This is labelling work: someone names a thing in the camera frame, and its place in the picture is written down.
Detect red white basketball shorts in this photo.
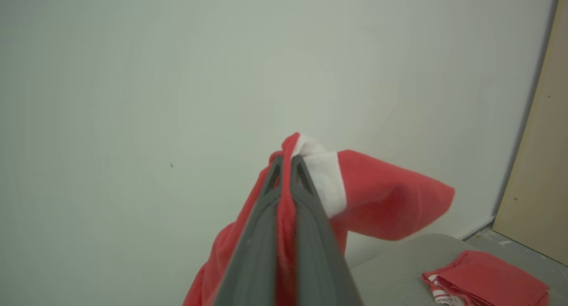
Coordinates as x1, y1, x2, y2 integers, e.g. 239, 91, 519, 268
182, 132, 456, 306

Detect red white lettered jersey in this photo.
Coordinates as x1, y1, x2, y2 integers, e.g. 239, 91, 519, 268
422, 250, 551, 306

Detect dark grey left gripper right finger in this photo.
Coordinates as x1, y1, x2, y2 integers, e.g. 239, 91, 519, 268
290, 154, 365, 306

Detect beige wooden panel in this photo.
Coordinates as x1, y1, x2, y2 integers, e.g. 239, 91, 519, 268
491, 0, 568, 266

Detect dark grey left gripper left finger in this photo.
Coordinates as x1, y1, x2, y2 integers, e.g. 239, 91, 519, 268
213, 155, 284, 306

